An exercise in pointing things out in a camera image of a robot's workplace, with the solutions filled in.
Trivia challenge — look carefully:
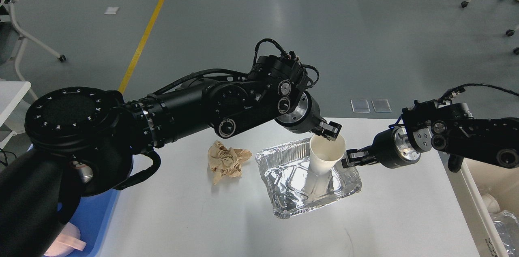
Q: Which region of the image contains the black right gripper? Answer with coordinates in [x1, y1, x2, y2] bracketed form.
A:
[341, 126, 421, 169]

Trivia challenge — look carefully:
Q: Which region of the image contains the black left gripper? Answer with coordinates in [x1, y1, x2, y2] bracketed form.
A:
[275, 91, 342, 141]

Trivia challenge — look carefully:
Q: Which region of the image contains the white paper cup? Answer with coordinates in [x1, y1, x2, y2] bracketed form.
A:
[309, 135, 347, 175]

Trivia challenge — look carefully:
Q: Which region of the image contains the aluminium foil tray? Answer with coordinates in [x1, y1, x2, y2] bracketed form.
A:
[255, 138, 362, 219]

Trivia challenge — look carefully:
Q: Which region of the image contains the brown paper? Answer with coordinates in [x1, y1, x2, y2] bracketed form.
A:
[207, 141, 253, 185]

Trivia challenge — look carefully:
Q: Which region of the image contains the pink ribbed mug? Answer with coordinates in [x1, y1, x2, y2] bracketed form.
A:
[44, 222, 87, 257]

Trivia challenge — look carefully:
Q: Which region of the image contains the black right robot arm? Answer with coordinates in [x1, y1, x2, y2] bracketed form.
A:
[341, 83, 519, 173]

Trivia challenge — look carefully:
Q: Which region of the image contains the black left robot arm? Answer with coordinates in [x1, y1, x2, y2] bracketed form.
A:
[0, 39, 341, 257]

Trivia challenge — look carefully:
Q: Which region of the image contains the clear floor plate left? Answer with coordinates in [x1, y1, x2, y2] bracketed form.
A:
[350, 99, 371, 113]

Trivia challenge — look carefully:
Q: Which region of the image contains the clear floor plate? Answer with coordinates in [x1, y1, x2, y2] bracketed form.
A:
[371, 99, 392, 113]
[350, 99, 371, 113]

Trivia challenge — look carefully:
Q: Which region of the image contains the clear floor plate right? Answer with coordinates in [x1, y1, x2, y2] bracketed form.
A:
[371, 99, 392, 113]

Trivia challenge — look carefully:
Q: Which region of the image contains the white waste bin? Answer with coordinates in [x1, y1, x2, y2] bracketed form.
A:
[446, 159, 519, 257]

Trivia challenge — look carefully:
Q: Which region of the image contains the black caster wheel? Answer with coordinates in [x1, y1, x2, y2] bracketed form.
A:
[505, 26, 519, 55]

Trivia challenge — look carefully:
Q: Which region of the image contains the white paper scrap on floor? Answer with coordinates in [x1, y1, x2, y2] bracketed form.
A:
[104, 6, 119, 15]

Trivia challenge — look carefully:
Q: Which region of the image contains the blue plastic tray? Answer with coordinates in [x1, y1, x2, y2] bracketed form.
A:
[67, 189, 120, 257]

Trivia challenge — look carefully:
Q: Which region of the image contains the white side table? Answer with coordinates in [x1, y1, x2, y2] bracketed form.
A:
[0, 80, 32, 126]

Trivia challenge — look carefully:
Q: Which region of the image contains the grey office chair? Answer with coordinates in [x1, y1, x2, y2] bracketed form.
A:
[1, 0, 67, 82]

